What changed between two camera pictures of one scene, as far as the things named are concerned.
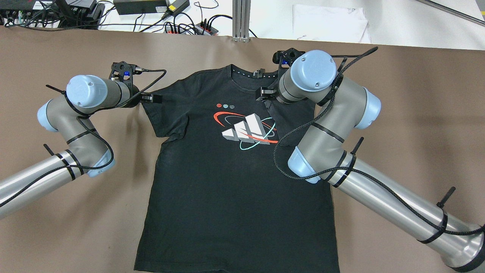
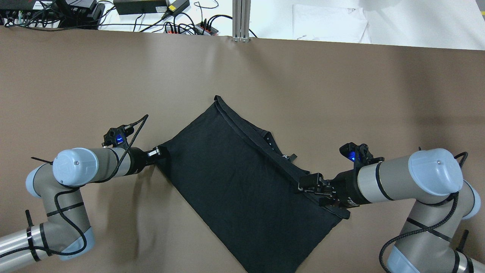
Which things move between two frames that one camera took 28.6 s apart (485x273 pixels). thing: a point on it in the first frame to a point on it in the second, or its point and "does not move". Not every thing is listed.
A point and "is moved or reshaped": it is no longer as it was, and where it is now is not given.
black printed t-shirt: [221, 198] is moved or reshaped
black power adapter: [132, 6] does not move
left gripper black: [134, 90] to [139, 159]
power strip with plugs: [202, 28] does not move
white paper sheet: [324, 24] does not move
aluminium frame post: [241, 15] does not move
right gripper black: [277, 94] to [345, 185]
